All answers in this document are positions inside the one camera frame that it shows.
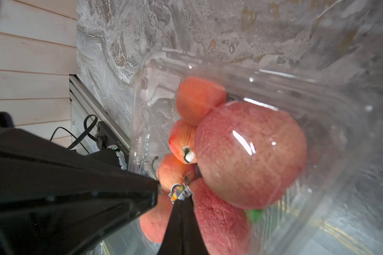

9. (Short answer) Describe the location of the clear box of apples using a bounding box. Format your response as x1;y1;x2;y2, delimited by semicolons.
113;49;383;255

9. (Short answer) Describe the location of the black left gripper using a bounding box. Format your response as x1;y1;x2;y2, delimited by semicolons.
0;112;159;255

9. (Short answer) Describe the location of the round fruit sticker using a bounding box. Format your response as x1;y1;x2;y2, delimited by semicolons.
169;184;193;204

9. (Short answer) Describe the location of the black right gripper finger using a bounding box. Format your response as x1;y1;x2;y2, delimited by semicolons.
158;197;208;255

